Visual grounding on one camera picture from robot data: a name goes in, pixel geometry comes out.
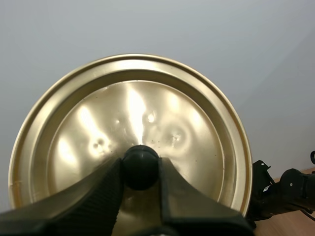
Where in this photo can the gold lid with black knob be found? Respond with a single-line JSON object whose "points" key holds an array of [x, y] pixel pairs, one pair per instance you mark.
{"points": [[137, 103]]}

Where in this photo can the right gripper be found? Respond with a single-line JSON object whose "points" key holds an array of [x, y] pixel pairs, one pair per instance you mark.
{"points": [[262, 199]]}

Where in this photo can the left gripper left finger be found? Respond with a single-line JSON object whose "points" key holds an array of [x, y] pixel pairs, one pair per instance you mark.
{"points": [[73, 211]]}

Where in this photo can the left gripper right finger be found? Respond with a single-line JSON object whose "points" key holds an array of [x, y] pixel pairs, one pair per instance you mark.
{"points": [[197, 216]]}

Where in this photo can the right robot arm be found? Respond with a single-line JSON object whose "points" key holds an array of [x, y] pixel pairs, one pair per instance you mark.
{"points": [[296, 184]]}

